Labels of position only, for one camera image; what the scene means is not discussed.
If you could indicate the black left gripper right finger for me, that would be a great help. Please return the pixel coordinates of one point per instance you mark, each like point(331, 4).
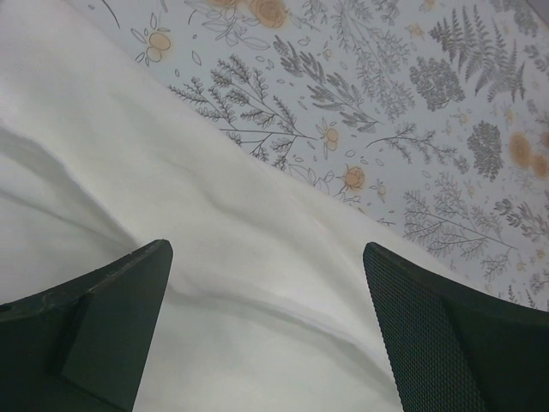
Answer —
point(453, 348)

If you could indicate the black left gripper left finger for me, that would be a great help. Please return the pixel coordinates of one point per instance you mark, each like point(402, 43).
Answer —
point(83, 345)

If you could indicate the white t shirt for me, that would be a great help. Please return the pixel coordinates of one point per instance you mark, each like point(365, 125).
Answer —
point(266, 306)

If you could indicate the floral table mat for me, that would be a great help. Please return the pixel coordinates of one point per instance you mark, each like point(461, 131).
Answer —
point(430, 117)

